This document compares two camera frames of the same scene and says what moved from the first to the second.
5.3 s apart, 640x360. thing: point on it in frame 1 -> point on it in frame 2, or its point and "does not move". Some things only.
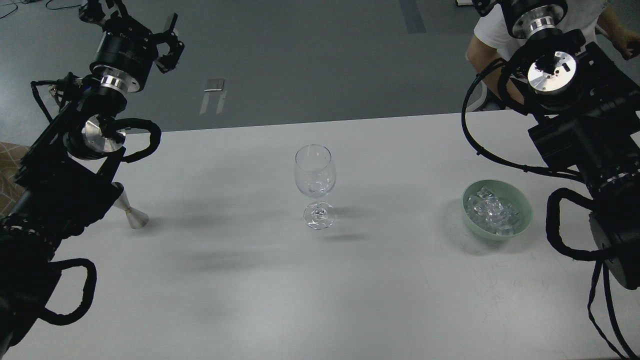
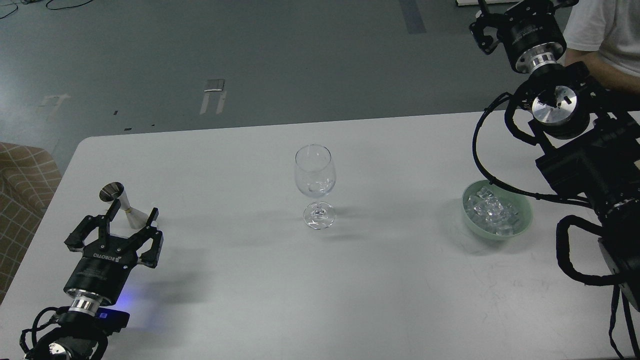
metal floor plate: x=214 y=85 does not move
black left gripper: x=126 y=50 -> x=96 y=278
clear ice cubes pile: x=488 y=211 does not move
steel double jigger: x=137 y=219 does not move
